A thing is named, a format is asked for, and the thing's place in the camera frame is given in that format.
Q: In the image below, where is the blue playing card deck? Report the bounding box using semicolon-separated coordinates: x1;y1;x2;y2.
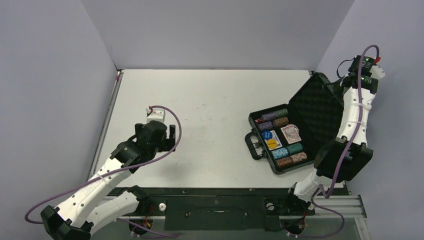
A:
262;130;283;151

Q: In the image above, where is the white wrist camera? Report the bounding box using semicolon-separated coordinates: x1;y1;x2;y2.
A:
369;65;386;81
145;107;166;124

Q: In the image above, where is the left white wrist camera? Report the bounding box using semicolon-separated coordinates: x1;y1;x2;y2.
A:
145;107;166;124

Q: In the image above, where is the purple chip stack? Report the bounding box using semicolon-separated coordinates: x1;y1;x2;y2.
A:
261;111;279;122
258;121;274;132

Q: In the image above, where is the yellow big blind button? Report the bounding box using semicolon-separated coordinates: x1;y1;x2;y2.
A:
266;138;279;150

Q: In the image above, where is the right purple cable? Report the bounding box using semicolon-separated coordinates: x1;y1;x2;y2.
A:
284;44;380;239

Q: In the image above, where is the black poker set case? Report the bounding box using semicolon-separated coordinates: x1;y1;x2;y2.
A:
244;72;343;175

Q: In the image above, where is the dark green chip stack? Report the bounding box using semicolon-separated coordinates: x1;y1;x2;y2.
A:
275;108;289;118

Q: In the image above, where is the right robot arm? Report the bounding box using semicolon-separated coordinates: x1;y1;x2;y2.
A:
282;55;385;214

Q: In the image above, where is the red brown chip stack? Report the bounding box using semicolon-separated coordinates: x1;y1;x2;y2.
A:
275;156;294;169

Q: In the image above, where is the pink chip stack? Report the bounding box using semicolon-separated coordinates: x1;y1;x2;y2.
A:
290;152;308;164

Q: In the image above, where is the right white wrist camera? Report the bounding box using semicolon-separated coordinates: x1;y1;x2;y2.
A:
369;65;386;81

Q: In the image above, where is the red playing card deck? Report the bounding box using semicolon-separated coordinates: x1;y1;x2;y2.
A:
280;124;302;145

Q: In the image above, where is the blue small blind button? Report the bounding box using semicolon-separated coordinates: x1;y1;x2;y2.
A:
262;130;273;140

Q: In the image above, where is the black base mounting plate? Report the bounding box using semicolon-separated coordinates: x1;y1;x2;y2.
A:
109;186;319;234

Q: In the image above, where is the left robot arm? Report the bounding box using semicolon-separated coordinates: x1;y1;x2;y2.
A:
40;120;176;240

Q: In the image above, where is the light blue chip stack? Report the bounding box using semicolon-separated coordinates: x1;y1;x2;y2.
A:
271;147;289;160

